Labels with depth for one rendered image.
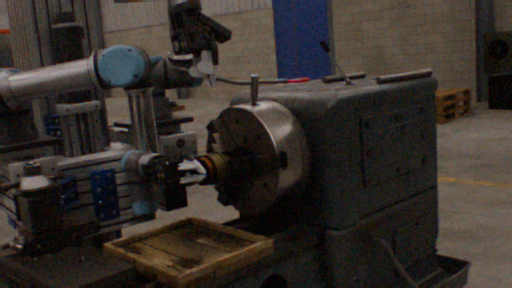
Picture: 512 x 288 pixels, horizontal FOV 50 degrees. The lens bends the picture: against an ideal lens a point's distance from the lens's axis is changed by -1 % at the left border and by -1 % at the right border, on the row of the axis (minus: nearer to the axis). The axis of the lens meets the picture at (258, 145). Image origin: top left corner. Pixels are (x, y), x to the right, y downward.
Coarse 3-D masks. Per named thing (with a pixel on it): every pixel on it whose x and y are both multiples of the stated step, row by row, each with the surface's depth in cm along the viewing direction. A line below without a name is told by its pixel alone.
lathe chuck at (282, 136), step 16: (224, 112) 159; (240, 112) 154; (256, 112) 151; (272, 112) 154; (240, 128) 155; (256, 128) 151; (272, 128) 149; (288, 128) 152; (240, 144) 157; (256, 144) 152; (272, 144) 147; (288, 144) 149; (288, 160) 149; (256, 176) 154; (272, 176) 149; (288, 176) 150; (240, 192) 160; (256, 192) 155; (272, 192) 150; (288, 192) 153; (240, 208) 162; (256, 208) 156; (272, 208) 157
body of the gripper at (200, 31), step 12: (168, 12) 140; (180, 12) 139; (192, 12) 141; (180, 24) 139; (192, 24) 140; (180, 36) 139; (192, 36) 137; (204, 36) 140; (180, 48) 140; (192, 48) 138; (204, 48) 141
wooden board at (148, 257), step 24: (192, 216) 169; (120, 240) 152; (168, 240) 155; (192, 240) 154; (216, 240) 152; (240, 240) 151; (264, 240) 143; (144, 264) 135; (168, 264) 137; (192, 264) 136; (216, 264) 131; (240, 264) 137
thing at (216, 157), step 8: (216, 152) 151; (200, 160) 147; (208, 160) 147; (216, 160) 148; (224, 160) 149; (208, 168) 146; (216, 168) 147; (224, 168) 149; (208, 176) 146; (216, 176) 148; (224, 176) 150; (200, 184) 149; (208, 184) 150
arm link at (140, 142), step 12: (144, 84) 171; (132, 96) 172; (144, 96) 172; (132, 108) 173; (144, 108) 173; (132, 120) 174; (144, 120) 173; (132, 132) 176; (144, 132) 174; (156, 132) 177; (144, 144) 174; (156, 144) 177
